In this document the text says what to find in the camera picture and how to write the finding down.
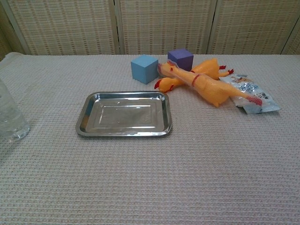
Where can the beige waffle tablecloth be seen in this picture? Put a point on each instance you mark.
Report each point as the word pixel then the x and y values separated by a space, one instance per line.
pixel 150 168

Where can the transparent plastic water bottle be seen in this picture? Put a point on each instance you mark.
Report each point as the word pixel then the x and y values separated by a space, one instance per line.
pixel 9 117

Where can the woven folding screen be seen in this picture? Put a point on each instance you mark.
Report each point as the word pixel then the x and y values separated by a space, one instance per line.
pixel 150 25

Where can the purple foam cube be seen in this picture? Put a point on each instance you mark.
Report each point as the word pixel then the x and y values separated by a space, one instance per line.
pixel 180 58

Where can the stainless steel rectangular tray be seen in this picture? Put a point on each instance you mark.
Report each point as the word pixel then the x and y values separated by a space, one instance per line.
pixel 124 114

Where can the blue foam cube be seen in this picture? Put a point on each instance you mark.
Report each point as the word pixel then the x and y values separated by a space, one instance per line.
pixel 143 69

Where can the small yellow rubber chicken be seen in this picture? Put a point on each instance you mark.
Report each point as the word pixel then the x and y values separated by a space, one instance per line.
pixel 208 68

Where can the white blue snack bag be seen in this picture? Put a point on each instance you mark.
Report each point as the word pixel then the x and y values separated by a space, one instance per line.
pixel 255 91

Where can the large yellow rubber chicken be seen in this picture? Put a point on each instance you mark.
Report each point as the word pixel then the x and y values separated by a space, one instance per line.
pixel 206 85

